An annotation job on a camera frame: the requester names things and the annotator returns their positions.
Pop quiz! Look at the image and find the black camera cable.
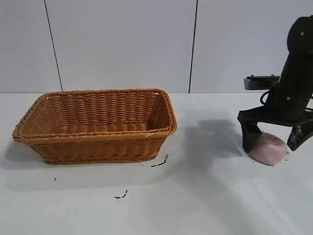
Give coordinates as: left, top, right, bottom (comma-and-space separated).
259, 90, 270, 104

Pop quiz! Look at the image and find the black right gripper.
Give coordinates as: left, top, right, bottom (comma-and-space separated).
237, 50, 313, 154

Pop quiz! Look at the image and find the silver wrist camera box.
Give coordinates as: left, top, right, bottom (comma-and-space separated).
244, 75, 281, 91

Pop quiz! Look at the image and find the pink peach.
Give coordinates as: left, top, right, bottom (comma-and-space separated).
249, 133, 288, 167

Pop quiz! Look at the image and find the brown woven wicker basket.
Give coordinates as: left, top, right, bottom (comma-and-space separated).
12, 88, 178, 165

